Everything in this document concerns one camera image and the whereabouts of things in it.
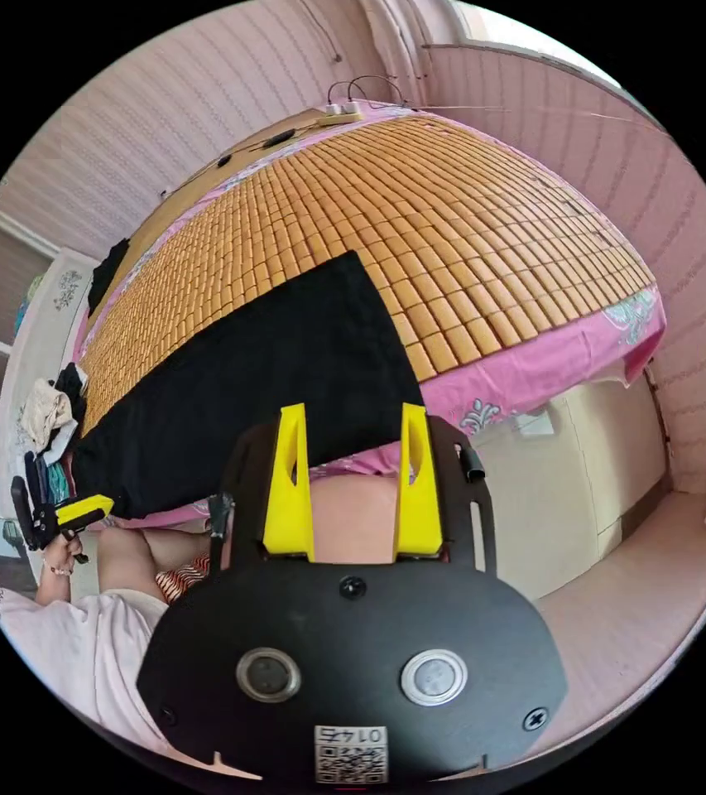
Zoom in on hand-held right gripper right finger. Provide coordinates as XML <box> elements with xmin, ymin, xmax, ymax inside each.
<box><xmin>391</xmin><ymin>402</ymin><xmax>443</xmax><ymax>562</ymax></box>

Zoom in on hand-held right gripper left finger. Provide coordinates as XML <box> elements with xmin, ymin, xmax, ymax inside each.
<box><xmin>262</xmin><ymin>402</ymin><xmax>316</xmax><ymax>563</ymax></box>

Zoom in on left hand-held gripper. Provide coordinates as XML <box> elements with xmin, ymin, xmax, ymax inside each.
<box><xmin>24</xmin><ymin>451</ymin><xmax>115</xmax><ymax>565</ymax></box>

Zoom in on person's left forearm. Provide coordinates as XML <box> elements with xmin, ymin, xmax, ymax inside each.
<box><xmin>34</xmin><ymin>558</ymin><xmax>75</xmax><ymax>605</ymax></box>

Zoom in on black long pants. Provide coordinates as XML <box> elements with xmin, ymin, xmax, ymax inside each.
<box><xmin>71</xmin><ymin>250</ymin><xmax>428</xmax><ymax>522</ymax></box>

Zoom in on person's left hand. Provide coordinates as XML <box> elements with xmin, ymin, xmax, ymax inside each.
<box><xmin>46</xmin><ymin>532</ymin><xmax>89</xmax><ymax>576</ymax></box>

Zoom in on pile of clothes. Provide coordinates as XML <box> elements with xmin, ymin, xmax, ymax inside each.
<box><xmin>17</xmin><ymin>362</ymin><xmax>90</xmax><ymax>505</ymax></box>

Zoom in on person's body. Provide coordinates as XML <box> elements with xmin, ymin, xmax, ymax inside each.
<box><xmin>0</xmin><ymin>462</ymin><xmax>405</xmax><ymax>771</ymax></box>

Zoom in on white cupboard with flower print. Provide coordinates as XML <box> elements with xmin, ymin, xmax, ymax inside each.
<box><xmin>0</xmin><ymin>247</ymin><xmax>100</xmax><ymax>473</ymax></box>

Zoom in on black garment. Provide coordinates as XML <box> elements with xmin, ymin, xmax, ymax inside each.
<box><xmin>87</xmin><ymin>238</ymin><xmax>132</xmax><ymax>313</ymax></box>

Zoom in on bed with woven mat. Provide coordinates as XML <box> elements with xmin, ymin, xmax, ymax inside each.
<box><xmin>71</xmin><ymin>98</ymin><xmax>676</xmax><ymax>605</ymax></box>

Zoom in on white power strip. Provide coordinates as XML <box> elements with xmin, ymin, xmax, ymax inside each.
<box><xmin>317</xmin><ymin>101</ymin><xmax>365</xmax><ymax>127</ymax></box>

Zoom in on black cable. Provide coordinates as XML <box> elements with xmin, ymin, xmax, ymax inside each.
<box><xmin>326</xmin><ymin>75</ymin><xmax>419</xmax><ymax>113</ymax></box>

